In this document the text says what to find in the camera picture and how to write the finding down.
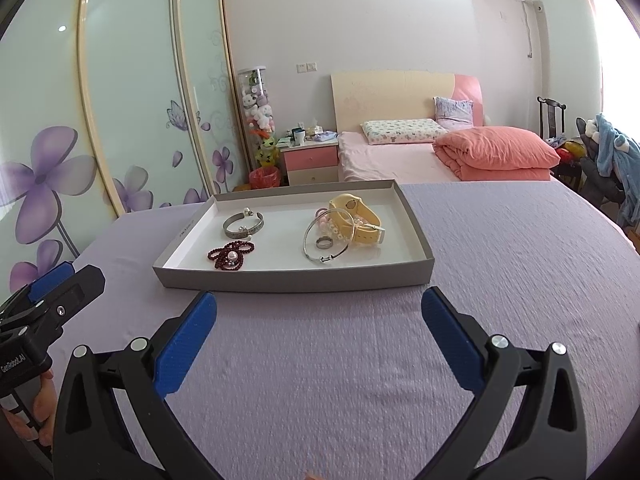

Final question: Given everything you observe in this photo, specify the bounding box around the grey cardboard tray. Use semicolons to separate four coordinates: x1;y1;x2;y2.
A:
151;178;435;293

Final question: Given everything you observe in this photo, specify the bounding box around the clear tube of plush toys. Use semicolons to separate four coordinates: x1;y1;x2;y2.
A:
236;66;278;161

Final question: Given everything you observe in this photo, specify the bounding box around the thin silver bangle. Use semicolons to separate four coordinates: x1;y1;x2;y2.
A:
303;219;361;263

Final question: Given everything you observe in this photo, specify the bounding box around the folded salmon quilt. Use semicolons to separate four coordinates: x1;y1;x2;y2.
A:
432;126;561;182

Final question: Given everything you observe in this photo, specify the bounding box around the patterned white pillow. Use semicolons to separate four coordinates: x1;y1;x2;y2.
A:
360;118;449;146

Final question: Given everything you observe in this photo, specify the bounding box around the person's left hand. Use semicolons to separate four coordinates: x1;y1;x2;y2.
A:
5;369;57;453

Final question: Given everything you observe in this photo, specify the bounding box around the pink and white nightstand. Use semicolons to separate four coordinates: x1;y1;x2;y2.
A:
278;135;341;187

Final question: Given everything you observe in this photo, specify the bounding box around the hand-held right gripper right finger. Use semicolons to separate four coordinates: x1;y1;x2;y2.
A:
421;286;587;480

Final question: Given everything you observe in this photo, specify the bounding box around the pink bead bracelet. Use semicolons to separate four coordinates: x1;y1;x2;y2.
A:
315;206;368;241

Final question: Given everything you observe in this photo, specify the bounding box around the white air conditioner hose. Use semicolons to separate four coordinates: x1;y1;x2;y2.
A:
521;1;533;58

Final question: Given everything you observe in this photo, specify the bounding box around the yellow green plush toy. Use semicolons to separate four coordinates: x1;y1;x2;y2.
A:
255;137;281;169

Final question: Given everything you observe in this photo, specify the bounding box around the cream and pink headboard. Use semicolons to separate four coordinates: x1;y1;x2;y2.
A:
331;70;485;133

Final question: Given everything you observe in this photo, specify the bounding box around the blue plush garment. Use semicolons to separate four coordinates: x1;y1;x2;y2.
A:
592;115;640;228

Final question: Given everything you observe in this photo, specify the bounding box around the bed with pink sheet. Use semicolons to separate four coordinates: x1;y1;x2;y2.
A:
337;130;556;184

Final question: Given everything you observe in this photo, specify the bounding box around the dark wooden chair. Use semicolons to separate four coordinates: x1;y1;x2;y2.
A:
536;96;567;142

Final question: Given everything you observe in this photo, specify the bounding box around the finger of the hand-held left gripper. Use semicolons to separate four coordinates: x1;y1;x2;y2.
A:
0;261;76;317
0;266;106;335

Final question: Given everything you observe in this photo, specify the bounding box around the yellow watch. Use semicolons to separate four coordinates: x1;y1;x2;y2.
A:
327;193;387;247

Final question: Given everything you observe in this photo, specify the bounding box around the floral sliding door wardrobe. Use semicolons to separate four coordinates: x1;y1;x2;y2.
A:
0;0;253;306

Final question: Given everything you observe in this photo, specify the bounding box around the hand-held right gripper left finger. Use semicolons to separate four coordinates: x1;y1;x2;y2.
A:
52;290;223;480

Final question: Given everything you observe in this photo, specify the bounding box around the silver cuff bracelet with pearls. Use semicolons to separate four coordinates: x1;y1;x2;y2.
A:
222;208;264;239

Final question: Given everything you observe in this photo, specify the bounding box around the small purple pillow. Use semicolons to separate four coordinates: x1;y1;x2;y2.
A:
433;96;474;126

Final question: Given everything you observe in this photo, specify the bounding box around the dark red bead bracelet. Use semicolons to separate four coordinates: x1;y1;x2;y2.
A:
207;241;257;272

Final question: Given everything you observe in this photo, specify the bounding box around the grey chair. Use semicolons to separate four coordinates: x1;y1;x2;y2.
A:
575;117;631;206

